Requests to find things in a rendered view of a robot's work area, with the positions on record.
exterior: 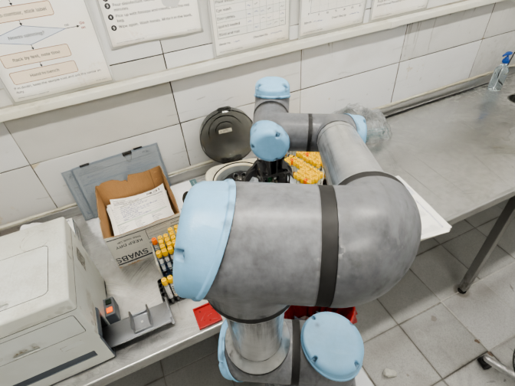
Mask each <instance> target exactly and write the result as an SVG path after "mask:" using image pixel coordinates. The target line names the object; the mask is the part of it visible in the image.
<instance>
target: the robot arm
mask: <svg viewBox="0 0 515 386"><path fill-rule="evenodd" d="M254 97H255V105H254V118H253V123H252V127H251V132H250V135H251V141H250V145H251V150H252V152H253V153H254V154H255V155H256V156H257V157H258V158H257V160H256V161H255V162H254V163H253V165H252V166H251V167H250V168H249V169H248V170H247V172H246V174H245V177H244V181H243V182H235V181H234V180H233V179H225V180H224V181H203V182H198V183H196V184H195V185H193V186H192V187H191V188H190V190H189V192H188V194H187V195H186V197H185V200H184V203H183V206H182V211H181V214H180V218H179V224H178V229H177V233H176V239H175V249H174V257H173V286H174V289H175V292H176V293H177V295H178V296H180V297H182V298H186V299H192V301H194V302H200V301H201V300H208V302H209V304H210V305H211V306H212V308H213V309H214V310H215V311H216V312H217V313H219V314H220V315H221V316H223V317H225V318H226V319H225V320H224V322H223V323H222V326H221V331H220V335H219V340H218V360H219V369H220V372H221V374H222V376H223V377H224V378H226V379H228V380H233V381H236V382H243V381H249V382H260V383H270V384H287V386H356V379H355V376H357V375H358V373H359V371H360V369H361V367H362V360H363V357H364V344H363V341H362V337H361V335H360V334H359V331H358V330H357V328H356V327H355V326H354V325H353V324H352V323H351V322H350V321H349V320H348V319H347V318H345V317H344V316H341V315H340V314H338V313H335V312H318V313H316V314H314V315H312V316H311V317H310V318H309V319H308V320H299V319H284V312H285V311H287V310H288V308H289V307H290V306H320V307H328V308H348V307H354V306H360V305H362V304H365V303H368V302H371V301H373V300H374V299H377V298H379V297H380V296H383V295H384V294H386V293H387V292H388V291H389V290H390V289H391V288H392V287H394V286H395V285H396V284H397V283H398V282H399V281H400V280H401V279H402V278H403V277H404V275H405V274H406V273H407V272H408V270H409V268H410V266H411V265H412V263H413V262H414V260H415V257H416V255H417V252H418V248H419V245H420V242H421V236H422V221H421V217H420V213H419V210H418V206H417V204H416V201H415V199H414V198H413V197H412V195H411V193H410V192H409V190H408V189H407V188H406V187H405V185H404V184H403V183H402V182H401V181H400V180H399V179H398V178H396V177H395V176H394V175H391V174H389V173H387V172H384V171H383V170H382V168H381V167H380V165H379V163H378V162H377V161H376V159H375V158H374V156H373V155H372V153H371V152H370V151H369V149H368V147H367V146H366V134H367V126H366V120H365V118H364V117H363V116H360V115H351V114H349V113H344V114H322V113H289V104H290V84H289V83H288V81H287V80H285V79H284V78H282V77H263V78H261V79H260V80H258V81H257V83H256V84H255V94H254ZM287 151H292V152H319V153H320V158H321V162H322V165H323V170H324V173H325V176H326V182H327V185H312V184H296V182H295V179H294V176H293V172H292V168H291V167H290V164H289V163H288V162H286V161H284V157H285V155H286V154H287ZM257 176H260V177H261V182H259V181H258V178H257Z"/></svg>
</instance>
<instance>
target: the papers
mask: <svg viewBox="0 0 515 386"><path fill-rule="evenodd" d="M396 178H398V179H399V180H400V181H401V182H402V183H403V184H404V185H405V187H406V188H407V189H408V190H409V192H410V193H411V195H412V197H413V198H414V199H415V201H416V204H417V206H418V210H419V213H420V217H421V221H422V236H421V241H422V240H426V239H428V238H431V237H435V236H438V235H441V234H445V233H447V232H450V228H451V227H452V226H451V225H450V224H448V223H447V222H446V221H445V220H444V219H443V218H442V217H441V216H440V215H439V214H438V213H437V212H436V211H435V210H434V209H433V208H432V207H431V206H430V205H429V204H428V203H427V202H426V201H425V200H424V199H423V198H422V197H421V196H419V195H418V194H417V193H416V192H415V191H414V190H413V189H412V188H411V187H410V186H409V185H408V184H407V183H406V182H405V181H404V180H403V179H401V178H400V177H399V176H396Z"/></svg>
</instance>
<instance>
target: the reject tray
mask: <svg viewBox="0 0 515 386"><path fill-rule="evenodd" d="M193 312H194V315H195V318H196V321H197V323H198V327H199V329H200V330H202V329H205V328H207V327H209V326H210V325H214V324H215V323H217V322H220V321H222V317H221V315H220V314H219V313H217V312H216V311H215V310H214V309H213V308H212V306H211V305H210V304H209V303H206V304H204V305H201V306H199V307H196V308H194V309H193Z"/></svg>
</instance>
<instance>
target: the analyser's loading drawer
mask: <svg viewBox="0 0 515 386"><path fill-rule="evenodd" d="M164 299H165V302H164V303H160V304H159V305H156V306H154V307H151V308H148V306H147V304H146V305H145V306H146V308H145V309H144V310H141V311H139V312H136V313H134V314H131V312H128V314H129V317H127V318H125V319H122V320H120V321H118V322H115V323H113V324H111V325H108V326H105V327H103V328H102V333H103V339H104V340H105V341H106V342H107V344H108V345H109V346H110V347H111V348H113V347H115V346H117V345H120V344H122V343H124V342H127V341H129V340H131V339H134V338H135V337H138V336H140V335H143V334H145V333H147V332H150V331H152V330H154V329H157V328H159V327H160V326H163V325H165V324H168V323H170V322H172V323H173V324H174V323H175V320H174V318H173V315H172V310H171V308H170V305H169V301H168V300H167V298H166V297H164ZM142 320H143V323H141V321H142Z"/></svg>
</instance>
